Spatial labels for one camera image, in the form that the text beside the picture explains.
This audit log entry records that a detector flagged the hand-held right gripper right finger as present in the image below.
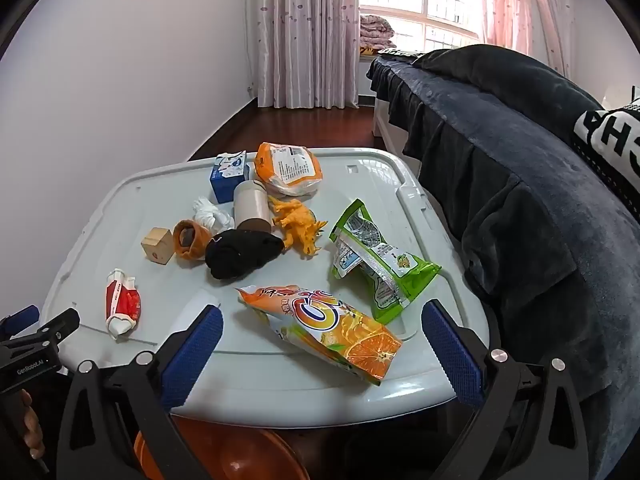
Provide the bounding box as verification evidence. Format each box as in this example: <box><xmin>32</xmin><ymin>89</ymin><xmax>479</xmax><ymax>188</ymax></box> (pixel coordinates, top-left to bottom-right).
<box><xmin>421</xmin><ymin>299</ymin><xmax>588</xmax><ymax>480</ymax></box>

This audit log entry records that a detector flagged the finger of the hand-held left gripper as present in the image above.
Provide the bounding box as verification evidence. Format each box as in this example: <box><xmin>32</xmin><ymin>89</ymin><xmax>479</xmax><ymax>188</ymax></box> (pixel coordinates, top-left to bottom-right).
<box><xmin>0</xmin><ymin>305</ymin><xmax>40</xmax><ymax>336</ymax></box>
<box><xmin>0</xmin><ymin>309</ymin><xmax>81</xmax><ymax>357</ymax></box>

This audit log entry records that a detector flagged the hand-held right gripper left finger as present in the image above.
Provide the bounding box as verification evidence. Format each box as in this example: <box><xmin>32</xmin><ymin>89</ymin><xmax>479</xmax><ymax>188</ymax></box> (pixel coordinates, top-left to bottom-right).
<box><xmin>56</xmin><ymin>304</ymin><xmax>224</xmax><ymax>480</ymax></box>

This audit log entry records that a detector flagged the red white packet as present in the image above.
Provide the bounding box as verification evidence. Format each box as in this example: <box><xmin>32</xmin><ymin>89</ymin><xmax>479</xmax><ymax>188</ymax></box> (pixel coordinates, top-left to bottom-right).
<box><xmin>105</xmin><ymin>268</ymin><xmax>143</xmax><ymax>338</ymax></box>

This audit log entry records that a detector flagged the orange plastic basin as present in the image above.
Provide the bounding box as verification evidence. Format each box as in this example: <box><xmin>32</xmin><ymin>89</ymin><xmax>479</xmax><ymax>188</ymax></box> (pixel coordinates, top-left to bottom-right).
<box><xmin>132</xmin><ymin>417</ymin><xmax>311</xmax><ymax>480</ymax></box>

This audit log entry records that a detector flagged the black sock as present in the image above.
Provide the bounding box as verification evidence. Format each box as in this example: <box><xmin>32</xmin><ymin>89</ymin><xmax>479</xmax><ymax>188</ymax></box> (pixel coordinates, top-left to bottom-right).
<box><xmin>205</xmin><ymin>229</ymin><xmax>286</xmax><ymax>281</ymax></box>

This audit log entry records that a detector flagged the orange grey sock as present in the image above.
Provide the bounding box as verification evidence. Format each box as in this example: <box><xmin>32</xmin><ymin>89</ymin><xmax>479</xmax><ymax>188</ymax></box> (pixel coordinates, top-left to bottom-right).
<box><xmin>172</xmin><ymin>219</ymin><xmax>217</xmax><ymax>261</ymax></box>

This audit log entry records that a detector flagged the green snack packet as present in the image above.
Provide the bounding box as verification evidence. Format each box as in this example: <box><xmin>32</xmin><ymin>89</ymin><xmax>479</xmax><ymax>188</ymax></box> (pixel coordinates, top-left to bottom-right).
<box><xmin>329</xmin><ymin>199</ymin><xmax>442</xmax><ymax>325</ymax></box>

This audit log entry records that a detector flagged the small wooden block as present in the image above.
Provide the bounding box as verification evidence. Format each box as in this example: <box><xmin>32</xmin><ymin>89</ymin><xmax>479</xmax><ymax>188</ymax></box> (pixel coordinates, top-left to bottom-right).
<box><xmin>140</xmin><ymin>227</ymin><xmax>175</xmax><ymax>265</ymax></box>

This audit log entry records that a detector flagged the orange fruit print snack packet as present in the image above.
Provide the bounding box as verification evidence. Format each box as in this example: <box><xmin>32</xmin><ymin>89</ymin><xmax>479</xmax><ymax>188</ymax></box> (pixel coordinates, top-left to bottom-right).
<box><xmin>236</xmin><ymin>284</ymin><xmax>403</xmax><ymax>387</ymax></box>

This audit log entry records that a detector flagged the orange toy dinosaur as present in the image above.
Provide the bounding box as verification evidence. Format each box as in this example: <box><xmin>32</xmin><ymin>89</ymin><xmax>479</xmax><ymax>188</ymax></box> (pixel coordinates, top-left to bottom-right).
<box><xmin>267</xmin><ymin>195</ymin><xmax>329</xmax><ymax>260</ymax></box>

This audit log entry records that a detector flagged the person's left hand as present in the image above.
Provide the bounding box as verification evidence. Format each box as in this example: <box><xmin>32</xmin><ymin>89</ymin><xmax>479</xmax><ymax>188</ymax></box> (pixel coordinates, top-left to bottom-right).
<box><xmin>20</xmin><ymin>390</ymin><xmax>45</xmax><ymax>461</ymax></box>

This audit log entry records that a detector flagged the white crumpled tissue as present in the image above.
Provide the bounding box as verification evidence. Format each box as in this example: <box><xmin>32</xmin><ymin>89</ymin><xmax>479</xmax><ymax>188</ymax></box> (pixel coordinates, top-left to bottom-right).
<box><xmin>192</xmin><ymin>196</ymin><xmax>236</xmax><ymax>233</ymax></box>

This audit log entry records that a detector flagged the dark blue bed cover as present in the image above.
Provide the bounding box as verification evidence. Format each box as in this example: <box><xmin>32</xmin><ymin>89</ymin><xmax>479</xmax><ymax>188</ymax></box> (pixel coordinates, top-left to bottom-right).
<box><xmin>366</xmin><ymin>52</ymin><xmax>640</xmax><ymax>480</ymax></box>

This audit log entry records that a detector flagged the white brown cylinder cup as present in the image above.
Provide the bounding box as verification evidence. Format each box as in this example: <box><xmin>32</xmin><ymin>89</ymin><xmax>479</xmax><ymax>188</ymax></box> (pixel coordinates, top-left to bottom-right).
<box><xmin>233</xmin><ymin>179</ymin><xmax>273</xmax><ymax>233</ymax></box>

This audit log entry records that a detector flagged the pale plastic storage box lid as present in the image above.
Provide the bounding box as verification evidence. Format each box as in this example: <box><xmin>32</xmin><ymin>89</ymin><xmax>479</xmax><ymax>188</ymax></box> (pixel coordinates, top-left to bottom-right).
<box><xmin>40</xmin><ymin>147</ymin><xmax>493</xmax><ymax>428</ymax></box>

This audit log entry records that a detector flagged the blue tissue pack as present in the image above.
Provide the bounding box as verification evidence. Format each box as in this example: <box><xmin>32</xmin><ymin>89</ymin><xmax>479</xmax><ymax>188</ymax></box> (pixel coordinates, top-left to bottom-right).
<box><xmin>209</xmin><ymin>150</ymin><xmax>251</xmax><ymax>204</ymax></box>

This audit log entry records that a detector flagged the orange white bread packet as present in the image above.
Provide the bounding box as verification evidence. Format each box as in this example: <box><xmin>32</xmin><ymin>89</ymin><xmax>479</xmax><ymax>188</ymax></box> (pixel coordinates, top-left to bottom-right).
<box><xmin>254</xmin><ymin>142</ymin><xmax>323</xmax><ymax>197</ymax></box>

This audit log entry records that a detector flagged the black white printed pillow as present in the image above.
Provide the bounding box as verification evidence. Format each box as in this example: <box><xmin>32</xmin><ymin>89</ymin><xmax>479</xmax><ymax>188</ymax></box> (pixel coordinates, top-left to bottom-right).
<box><xmin>570</xmin><ymin>97</ymin><xmax>640</xmax><ymax>201</ymax></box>

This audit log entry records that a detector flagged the black fleece blanket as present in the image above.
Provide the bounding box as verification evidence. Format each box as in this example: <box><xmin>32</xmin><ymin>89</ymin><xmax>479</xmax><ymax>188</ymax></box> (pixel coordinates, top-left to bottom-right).
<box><xmin>412</xmin><ymin>44</ymin><xmax>606</xmax><ymax>146</ymax></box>

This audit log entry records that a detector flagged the folded pink quilt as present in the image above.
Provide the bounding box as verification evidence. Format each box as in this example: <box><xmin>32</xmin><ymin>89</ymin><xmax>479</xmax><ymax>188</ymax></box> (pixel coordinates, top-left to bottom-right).
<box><xmin>359</xmin><ymin>14</ymin><xmax>396</xmax><ymax>48</ymax></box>

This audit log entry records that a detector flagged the pale spotted curtain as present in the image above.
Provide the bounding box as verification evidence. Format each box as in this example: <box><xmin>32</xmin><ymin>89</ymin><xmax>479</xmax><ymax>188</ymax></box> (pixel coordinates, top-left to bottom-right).
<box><xmin>248</xmin><ymin>0</ymin><xmax>361</xmax><ymax>109</ymax></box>

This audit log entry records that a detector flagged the pink curtain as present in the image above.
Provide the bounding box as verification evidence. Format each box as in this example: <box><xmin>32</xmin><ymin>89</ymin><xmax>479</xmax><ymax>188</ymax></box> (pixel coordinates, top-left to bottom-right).
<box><xmin>475</xmin><ymin>0</ymin><xmax>576</xmax><ymax>78</ymax></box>

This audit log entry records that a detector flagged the white bed frame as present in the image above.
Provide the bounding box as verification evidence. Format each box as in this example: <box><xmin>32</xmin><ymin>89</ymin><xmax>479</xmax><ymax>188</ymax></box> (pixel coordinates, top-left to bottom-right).
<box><xmin>372</xmin><ymin>97</ymin><xmax>416</xmax><ymax>161</ymax></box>

